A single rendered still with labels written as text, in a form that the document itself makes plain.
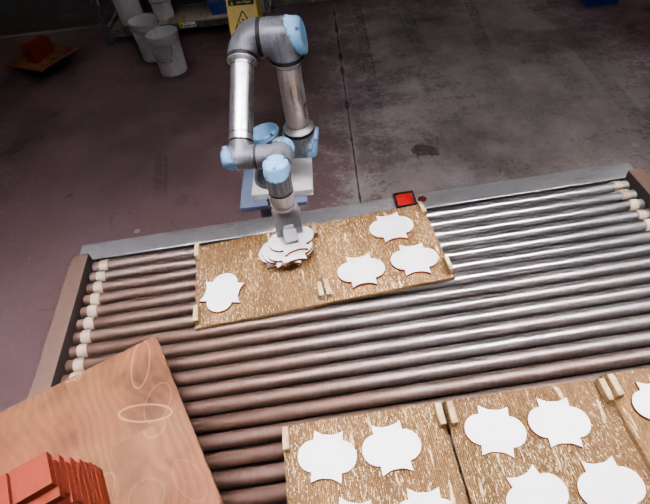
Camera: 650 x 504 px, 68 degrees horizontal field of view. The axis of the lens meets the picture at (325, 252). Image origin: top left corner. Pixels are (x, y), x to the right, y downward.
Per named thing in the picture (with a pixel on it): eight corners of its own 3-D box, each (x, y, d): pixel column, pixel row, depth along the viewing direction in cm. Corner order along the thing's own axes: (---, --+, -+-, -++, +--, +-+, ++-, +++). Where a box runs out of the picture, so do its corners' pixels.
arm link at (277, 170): (289, 150, 138) (286, 169, 132) (295, 180, 146) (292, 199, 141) (263, 152, 139) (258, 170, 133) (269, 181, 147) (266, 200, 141)
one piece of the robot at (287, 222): (269, 217, 139) (279, 254, 151) (300, 211, 140) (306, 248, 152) (265, 191, 147) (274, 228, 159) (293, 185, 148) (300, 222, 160)
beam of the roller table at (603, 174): (89, 255, 183) (81, 244, 179) (622, 173, 186) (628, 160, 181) (84, 272, 178) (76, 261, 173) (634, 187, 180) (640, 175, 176)
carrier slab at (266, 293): (197, 249, 171) (195, 246, 170) (310, 228, 173) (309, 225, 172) (196, 331, 148) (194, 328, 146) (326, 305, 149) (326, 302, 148)
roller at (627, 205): (93, 288, 169) (87, 279, 166) (634, 204, 172) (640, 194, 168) (90, 299, 166) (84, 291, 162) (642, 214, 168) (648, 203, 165)
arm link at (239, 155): (219, 11, 148) (216, 165, 142) (254, 8, 147) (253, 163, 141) (231, 32, 159) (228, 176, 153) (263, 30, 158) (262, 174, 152)
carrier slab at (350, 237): (310, 227, 173) (309, 224, 172) (420, 206, 175) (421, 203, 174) (327, 305, 150) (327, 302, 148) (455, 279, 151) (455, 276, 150)
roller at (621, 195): (96, 277, 173) (90, 269, 169) (627, 195, 175) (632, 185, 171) (93, 288, 169) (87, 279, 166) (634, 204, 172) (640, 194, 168)
